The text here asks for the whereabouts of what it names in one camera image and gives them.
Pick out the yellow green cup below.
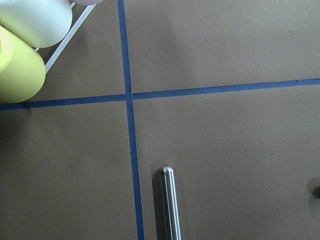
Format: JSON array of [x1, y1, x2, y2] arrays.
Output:
[[0, 27, 46, 103]]

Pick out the steel muddler black tip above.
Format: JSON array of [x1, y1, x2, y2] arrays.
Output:
[[159, 164, 183, 240]]

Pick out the metal cup rack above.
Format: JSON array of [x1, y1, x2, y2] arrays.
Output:
[[33, 0, 96, 74]]

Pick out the white cup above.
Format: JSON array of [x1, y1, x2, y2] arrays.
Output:
[[0, 0, 73, 48]]

